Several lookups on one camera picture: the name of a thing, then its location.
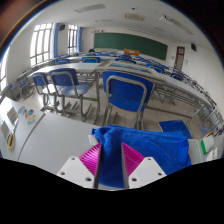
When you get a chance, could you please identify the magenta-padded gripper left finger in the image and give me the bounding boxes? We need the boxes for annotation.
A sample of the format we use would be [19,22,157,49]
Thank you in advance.
[56,142,103,190]

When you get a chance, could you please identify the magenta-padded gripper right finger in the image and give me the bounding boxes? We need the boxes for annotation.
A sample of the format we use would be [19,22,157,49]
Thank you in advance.
[120,142,167,190]

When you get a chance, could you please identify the blue towel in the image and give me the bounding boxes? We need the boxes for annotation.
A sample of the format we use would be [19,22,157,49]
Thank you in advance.
[88,124,193,189]

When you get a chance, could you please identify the blue chair seat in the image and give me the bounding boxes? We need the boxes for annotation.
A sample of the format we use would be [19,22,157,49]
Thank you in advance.
[157,119,193,139]

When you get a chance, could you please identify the yellow blue sticker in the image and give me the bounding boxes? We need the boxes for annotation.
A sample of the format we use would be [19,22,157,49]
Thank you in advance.
[27,114,37,125]

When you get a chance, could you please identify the small white box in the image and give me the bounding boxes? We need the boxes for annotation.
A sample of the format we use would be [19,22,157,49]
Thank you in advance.
[204,148,218,163]

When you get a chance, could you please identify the round teal sticker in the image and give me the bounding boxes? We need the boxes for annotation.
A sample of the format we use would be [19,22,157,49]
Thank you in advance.
[17,105,27,116]

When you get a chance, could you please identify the long grey classroom desk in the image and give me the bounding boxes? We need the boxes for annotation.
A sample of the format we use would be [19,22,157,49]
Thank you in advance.
[94,61,214,128]
[26,62,101,124]

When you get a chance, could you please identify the framed landscape picture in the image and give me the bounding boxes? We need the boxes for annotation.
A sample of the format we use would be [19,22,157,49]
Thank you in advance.
[95,59,165,80]

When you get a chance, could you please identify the far desks and blue chairs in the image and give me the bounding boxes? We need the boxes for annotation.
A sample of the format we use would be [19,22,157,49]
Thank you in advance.
[54,49,224,134]

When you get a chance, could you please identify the brown door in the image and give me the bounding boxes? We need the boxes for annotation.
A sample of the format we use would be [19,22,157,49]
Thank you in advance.
[173,45,186,71]

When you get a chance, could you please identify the orange lectern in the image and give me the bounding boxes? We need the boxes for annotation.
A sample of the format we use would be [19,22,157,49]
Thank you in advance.
[123,48,141,56]

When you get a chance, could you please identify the tall side window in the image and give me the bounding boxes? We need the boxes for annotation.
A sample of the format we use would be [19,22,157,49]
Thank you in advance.
[0,49,11,92]

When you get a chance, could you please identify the green chalkboard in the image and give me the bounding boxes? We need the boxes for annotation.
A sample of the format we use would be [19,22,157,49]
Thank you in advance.
[93,32,169,61]

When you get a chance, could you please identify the large white-framed window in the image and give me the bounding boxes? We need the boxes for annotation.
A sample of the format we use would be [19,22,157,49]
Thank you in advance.
[29,22,54,68]

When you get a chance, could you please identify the blue curtain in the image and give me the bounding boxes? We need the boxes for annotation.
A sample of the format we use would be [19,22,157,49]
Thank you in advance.
[77,26,83,53]
[52,22,61,59]

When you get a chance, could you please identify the narrow white-framed window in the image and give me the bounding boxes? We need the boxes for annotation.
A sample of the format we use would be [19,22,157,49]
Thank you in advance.
[67,24,79,54]

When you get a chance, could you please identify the ceiling air conditioner vent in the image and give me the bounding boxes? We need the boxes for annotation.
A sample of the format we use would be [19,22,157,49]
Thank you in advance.
[124,12,147,22]

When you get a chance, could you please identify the ceiling lights group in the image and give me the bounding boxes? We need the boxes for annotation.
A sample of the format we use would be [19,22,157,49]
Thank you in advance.
[73,3,194,36]

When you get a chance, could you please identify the blue chair with grey frame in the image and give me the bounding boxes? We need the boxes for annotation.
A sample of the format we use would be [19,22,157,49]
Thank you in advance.
[31,72,59,113]
[49,68,96,119]
[99,70,155,129]

